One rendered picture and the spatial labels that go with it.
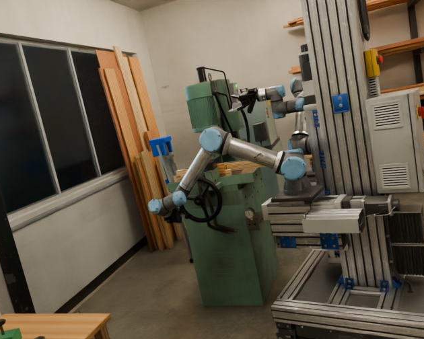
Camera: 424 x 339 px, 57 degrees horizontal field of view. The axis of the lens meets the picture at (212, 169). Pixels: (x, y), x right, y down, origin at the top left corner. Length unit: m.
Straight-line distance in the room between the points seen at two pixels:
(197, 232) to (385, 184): 1.24
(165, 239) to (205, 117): 1.89
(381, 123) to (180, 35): 3.61
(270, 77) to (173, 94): 1.28
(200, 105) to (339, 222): 1.17
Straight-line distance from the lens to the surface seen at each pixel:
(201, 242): 2.69
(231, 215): 2.55
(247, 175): 2.44
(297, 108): 2.32
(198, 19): 5.17
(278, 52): 4.91
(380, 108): 2.03
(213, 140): 1.91
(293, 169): 1.90
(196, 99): 2.56
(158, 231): 4.09
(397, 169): 2.07
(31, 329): 2.09
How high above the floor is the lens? 1.35
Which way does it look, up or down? 9 degrees down
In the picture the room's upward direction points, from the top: 11 degrees counter-clockwise
